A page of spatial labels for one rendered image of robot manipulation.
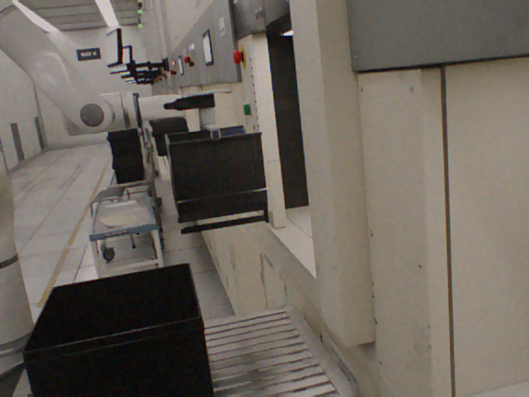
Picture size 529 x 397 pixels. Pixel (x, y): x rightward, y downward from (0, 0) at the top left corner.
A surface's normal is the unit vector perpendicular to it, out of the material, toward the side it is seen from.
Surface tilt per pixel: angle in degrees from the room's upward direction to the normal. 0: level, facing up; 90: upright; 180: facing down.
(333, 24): 90
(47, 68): 52
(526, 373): 90
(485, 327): 90
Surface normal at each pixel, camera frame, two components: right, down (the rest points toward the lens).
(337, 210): 0.22, 0.20
